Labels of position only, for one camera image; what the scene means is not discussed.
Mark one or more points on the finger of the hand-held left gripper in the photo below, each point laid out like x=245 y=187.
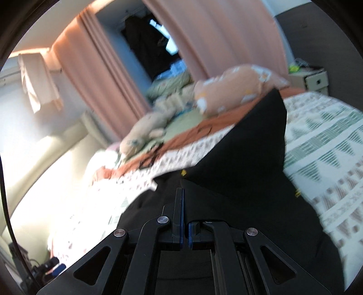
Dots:
x=58 y=268

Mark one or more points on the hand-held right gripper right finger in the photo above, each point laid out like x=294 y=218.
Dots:
x=191 y=235

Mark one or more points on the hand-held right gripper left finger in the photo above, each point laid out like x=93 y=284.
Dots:
x=181 y=218

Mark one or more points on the black garment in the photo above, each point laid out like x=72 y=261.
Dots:
x=244 y=147

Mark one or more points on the dark hanging clothes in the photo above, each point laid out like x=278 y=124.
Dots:
x=141 y=45

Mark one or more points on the beige plush toy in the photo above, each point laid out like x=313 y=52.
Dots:
x=147 y=127

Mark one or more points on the cream padded headboard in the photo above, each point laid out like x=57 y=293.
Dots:
x=42 y=170

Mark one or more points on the green quilt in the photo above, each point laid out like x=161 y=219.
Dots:
x=167 y=85

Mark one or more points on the orange plush toy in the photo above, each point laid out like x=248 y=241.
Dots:
x=227 y=90

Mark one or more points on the white patterned bed blanket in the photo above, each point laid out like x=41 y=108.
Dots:
x=320 y=136

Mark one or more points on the pink curtain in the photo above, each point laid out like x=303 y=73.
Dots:
x=227 y=34
x=99 y=71

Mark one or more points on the peach hanging cloth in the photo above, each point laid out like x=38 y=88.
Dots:
x=37 y=82

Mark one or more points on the white bedside cabinet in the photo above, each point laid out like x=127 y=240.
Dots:
x=312 y=80

